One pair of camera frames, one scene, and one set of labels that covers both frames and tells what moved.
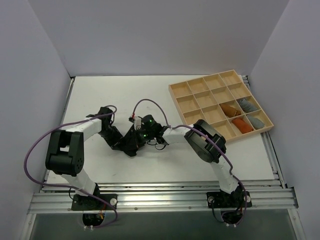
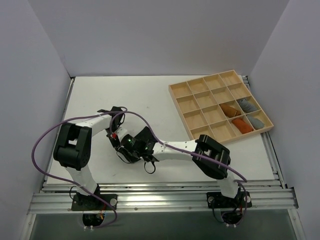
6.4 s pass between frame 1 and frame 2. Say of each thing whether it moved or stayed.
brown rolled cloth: stayed
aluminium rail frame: stayed
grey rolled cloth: stayed
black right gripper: moved
